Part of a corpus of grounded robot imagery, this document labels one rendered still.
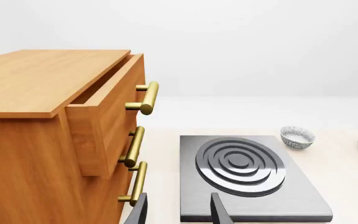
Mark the flat black stove plate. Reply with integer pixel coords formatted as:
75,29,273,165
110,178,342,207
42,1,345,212
179,134,334,223

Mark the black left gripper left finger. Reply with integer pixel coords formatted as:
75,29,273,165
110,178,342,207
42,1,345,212
123,192,149,224

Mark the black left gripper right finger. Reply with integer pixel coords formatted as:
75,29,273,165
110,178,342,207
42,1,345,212
210,192,236,224

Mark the brass drawer handle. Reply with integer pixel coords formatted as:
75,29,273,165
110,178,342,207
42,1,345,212
118,126,146,168
125,80,160,116
117,161,149,207

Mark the open wooden drawer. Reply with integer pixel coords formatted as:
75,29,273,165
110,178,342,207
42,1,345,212
65,53,146,179

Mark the wooden cabinet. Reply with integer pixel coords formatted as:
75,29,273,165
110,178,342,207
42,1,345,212
0,49,146,224

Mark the patterned black and white bowl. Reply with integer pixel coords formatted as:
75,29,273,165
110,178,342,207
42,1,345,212
280,125,316,151

